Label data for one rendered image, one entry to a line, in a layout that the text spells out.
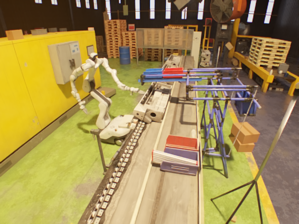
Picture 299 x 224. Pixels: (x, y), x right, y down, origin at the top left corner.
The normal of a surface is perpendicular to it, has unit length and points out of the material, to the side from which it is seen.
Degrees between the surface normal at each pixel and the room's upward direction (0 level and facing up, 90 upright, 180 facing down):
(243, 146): 90
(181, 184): 0
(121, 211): 0
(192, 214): 1
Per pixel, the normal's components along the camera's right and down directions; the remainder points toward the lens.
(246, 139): 0.13, 0.48
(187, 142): -0.22, 0.44
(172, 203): 0.00, -0.88
